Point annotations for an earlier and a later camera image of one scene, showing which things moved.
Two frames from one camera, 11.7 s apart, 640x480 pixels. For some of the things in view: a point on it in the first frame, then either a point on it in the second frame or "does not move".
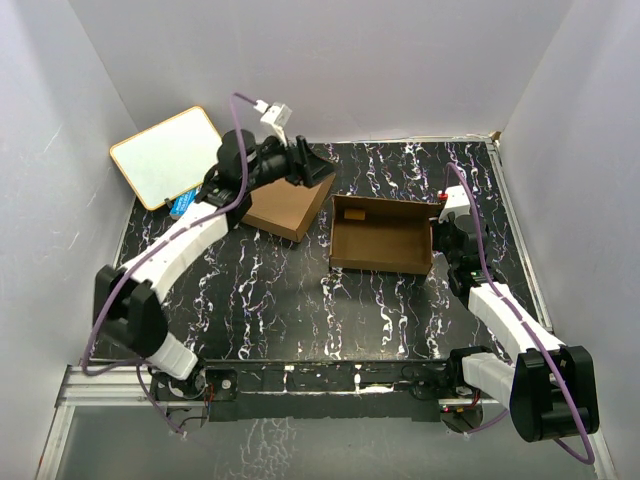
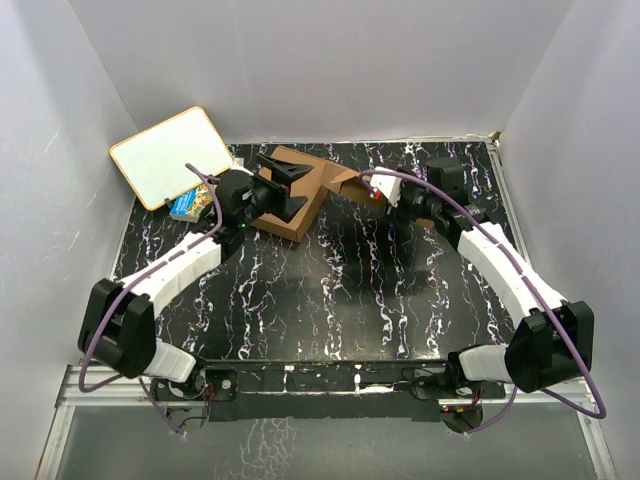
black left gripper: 304,168 to 284,208
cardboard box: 381,234 to 353,187
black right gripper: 437,226 to 406,186
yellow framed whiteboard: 170,158 does not move
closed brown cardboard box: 283,209 does not move
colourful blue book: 180,204 does not move
